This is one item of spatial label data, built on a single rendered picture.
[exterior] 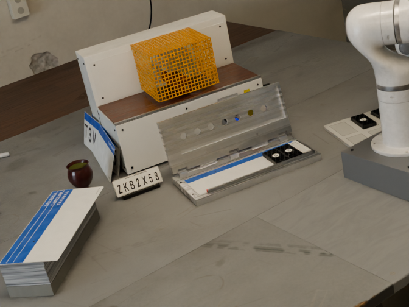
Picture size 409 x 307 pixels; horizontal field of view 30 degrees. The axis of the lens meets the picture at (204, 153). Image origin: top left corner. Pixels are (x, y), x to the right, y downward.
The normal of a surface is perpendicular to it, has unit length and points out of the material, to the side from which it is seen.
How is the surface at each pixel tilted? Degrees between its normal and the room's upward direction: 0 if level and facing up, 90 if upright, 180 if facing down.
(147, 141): 90
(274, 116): 77
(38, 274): 90
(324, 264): 0
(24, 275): 90
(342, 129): 0
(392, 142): 89
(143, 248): 0
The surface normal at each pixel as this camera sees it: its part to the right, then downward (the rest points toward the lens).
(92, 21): 0.57, 0.24
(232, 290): -0.19, -0.89
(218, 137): 0.33, 0.10
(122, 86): 0.39, 0.32
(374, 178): -0.80, 0.38
